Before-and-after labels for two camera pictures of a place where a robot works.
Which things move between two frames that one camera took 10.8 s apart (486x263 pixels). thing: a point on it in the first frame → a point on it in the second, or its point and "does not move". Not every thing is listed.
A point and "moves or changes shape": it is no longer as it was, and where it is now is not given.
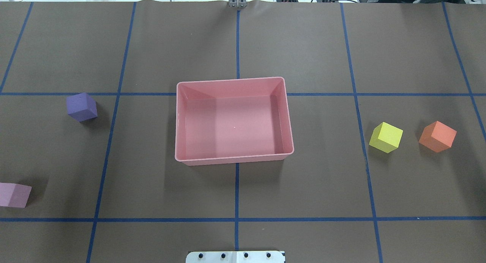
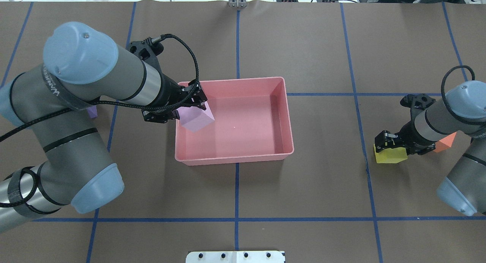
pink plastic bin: (232, 121) does not move
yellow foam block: (386, 137) moves or changes shape
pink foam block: (14, 195) moves or changes shape
